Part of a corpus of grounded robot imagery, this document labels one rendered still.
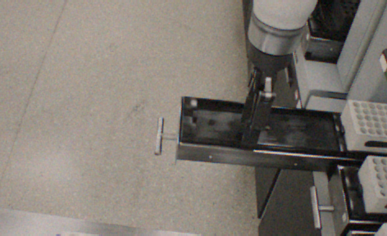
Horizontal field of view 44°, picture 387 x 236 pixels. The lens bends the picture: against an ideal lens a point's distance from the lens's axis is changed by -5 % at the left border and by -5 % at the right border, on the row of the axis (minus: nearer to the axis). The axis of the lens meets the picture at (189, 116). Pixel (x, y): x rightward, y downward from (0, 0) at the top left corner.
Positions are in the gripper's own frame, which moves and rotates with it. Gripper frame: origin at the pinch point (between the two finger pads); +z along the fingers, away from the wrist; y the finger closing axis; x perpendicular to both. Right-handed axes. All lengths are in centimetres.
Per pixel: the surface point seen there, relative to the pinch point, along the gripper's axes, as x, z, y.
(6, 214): 42.6, 2.3, -24.4
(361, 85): -27.7, 1.6, 16.4
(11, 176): 74, 84, 40
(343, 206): -18.6, 5.1, -15.0
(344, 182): -19.2, 4.0, -10.0
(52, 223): 34.3, 2.4, -25.0
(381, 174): -24.7, -1.2, -11.7
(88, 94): 52, 84, 87
